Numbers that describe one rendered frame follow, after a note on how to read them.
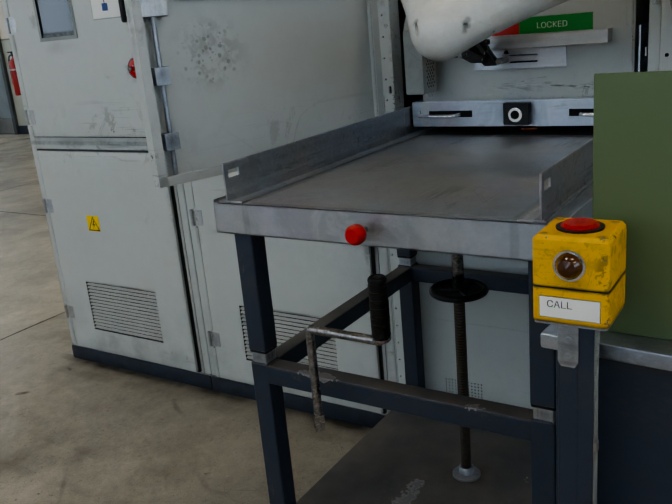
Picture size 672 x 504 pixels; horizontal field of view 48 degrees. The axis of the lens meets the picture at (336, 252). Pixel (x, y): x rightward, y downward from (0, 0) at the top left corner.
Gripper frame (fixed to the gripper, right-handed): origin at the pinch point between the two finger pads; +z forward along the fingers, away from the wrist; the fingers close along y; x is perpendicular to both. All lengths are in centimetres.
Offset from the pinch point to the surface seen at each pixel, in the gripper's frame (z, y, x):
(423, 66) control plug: -2.5, 3.0, -13.5
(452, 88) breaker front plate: 9.9, 3.0, -11.4
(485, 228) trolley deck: -47, 49, 25
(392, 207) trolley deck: -44, 47, 8
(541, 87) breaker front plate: 10.1, 3.4, 10.1
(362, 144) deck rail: -7.5, 23.4, -22.3
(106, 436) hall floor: 22, 106, -110
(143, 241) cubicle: 27, 45, -119
